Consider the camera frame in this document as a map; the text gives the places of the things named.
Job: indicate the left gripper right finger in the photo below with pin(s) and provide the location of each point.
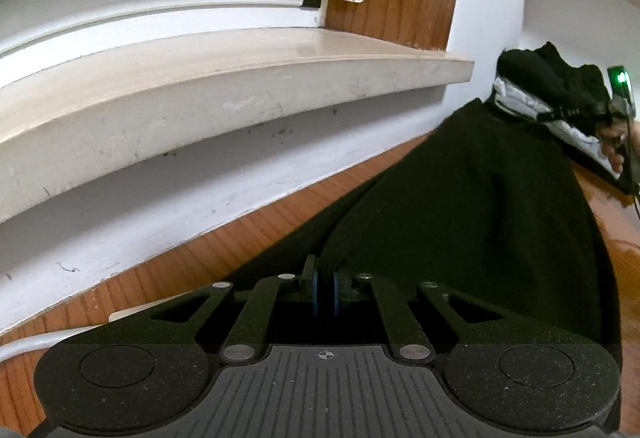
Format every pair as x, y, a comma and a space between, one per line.
424, 326

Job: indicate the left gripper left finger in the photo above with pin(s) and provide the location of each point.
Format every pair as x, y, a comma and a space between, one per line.
237, 326

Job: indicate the black garment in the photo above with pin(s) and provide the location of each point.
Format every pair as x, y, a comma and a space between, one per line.
488, 207

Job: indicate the black clothes pile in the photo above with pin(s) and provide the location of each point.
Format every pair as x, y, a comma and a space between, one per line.
543, 73

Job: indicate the person's right hand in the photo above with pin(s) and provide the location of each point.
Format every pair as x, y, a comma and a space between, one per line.
614, 138

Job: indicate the grey white garment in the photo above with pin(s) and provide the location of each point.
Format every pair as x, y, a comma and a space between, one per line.
511, 99

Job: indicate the beige window sill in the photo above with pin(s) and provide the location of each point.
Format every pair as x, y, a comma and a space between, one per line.
76, 122

